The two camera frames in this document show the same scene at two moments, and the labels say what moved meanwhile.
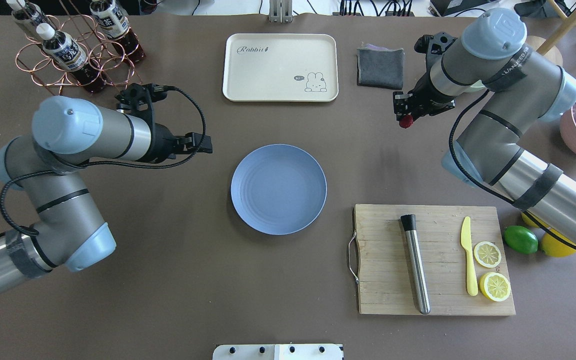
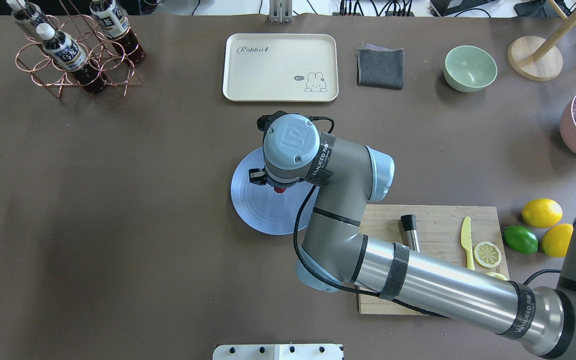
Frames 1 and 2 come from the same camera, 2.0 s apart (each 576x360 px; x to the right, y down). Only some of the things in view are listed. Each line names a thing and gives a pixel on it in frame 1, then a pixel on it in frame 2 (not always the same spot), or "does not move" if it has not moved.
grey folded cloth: (378, 66) does not move
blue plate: (278, 189) does not move
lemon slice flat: (487, 254) does not move
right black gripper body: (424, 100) to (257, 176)
